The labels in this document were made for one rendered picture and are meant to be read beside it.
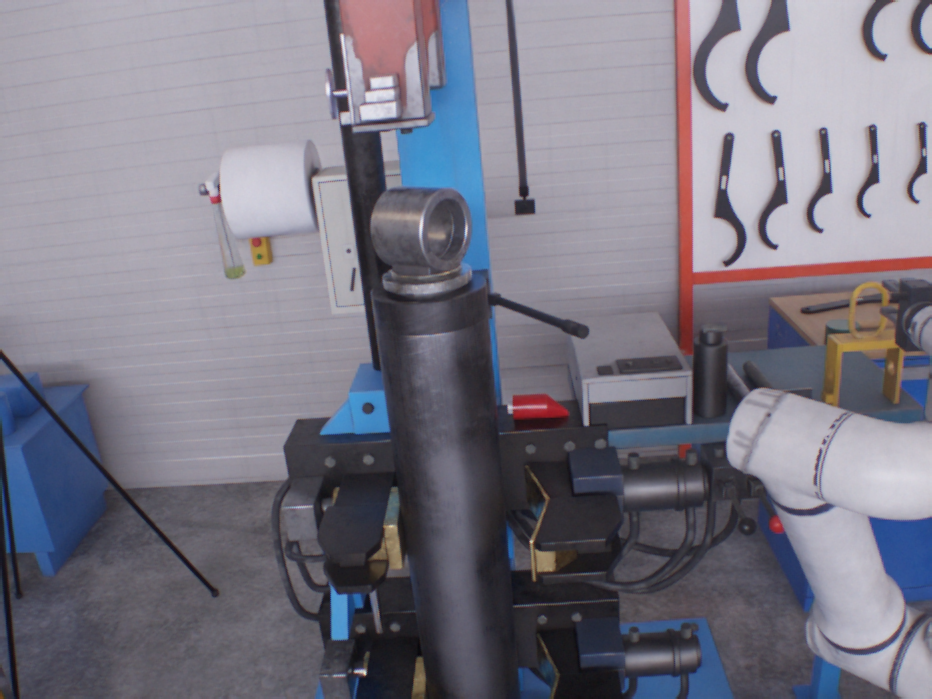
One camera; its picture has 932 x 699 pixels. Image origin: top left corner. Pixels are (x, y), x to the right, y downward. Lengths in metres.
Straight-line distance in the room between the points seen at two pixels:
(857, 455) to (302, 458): 1.24
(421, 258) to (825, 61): 2.51
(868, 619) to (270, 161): 1.82
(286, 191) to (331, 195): 0.12
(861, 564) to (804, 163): 2.55
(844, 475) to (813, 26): 2.77
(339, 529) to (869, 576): 0.97
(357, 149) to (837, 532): 1.20
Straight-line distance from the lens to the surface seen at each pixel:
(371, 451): 1.87
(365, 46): 1.25
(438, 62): 1.62
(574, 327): 1.56
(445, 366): 1.49
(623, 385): 1.81
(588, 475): 1.75
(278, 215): 2.38
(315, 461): 1.91
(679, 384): 1.83
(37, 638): 3.52
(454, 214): 1.53
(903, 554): 3.09
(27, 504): 3.72
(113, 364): 4.12
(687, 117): 3.52
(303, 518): 1.83
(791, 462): 1.09
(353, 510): 1.77
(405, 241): 1.45
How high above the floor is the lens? 1.89
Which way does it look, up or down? 22 degrees down
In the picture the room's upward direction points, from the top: 6 degrees counter-clockwise
